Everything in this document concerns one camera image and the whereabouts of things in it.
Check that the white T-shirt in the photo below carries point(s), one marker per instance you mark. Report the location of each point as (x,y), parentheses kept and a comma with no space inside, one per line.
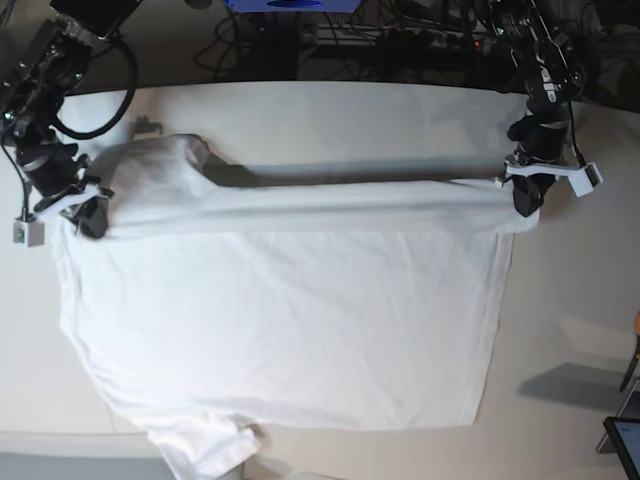
(206,311)

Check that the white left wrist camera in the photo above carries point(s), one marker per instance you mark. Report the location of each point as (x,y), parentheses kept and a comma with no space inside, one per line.
(584,180)

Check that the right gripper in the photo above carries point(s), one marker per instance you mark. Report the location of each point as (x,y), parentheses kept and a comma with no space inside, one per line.
(78,193)

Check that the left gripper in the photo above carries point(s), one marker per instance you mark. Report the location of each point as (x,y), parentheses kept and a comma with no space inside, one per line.
(529,188)

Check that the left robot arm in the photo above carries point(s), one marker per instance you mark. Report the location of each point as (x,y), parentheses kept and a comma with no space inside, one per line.
(272,158)

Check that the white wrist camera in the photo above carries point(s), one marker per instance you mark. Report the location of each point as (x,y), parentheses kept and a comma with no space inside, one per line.
(584,180)
(28,233)

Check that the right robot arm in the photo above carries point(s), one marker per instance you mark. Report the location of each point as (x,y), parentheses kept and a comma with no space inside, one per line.
(51,169)

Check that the blue box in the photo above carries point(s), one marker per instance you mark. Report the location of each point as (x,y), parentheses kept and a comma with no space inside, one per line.
(330,6)

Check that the computer monitor screen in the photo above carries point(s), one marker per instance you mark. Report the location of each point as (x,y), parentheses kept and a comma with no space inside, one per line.
(624,435)

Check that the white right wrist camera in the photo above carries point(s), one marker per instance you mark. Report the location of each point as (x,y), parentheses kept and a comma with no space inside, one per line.
(28,233)

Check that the black power strip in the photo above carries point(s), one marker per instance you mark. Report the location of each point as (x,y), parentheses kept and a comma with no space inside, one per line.
(393,37)

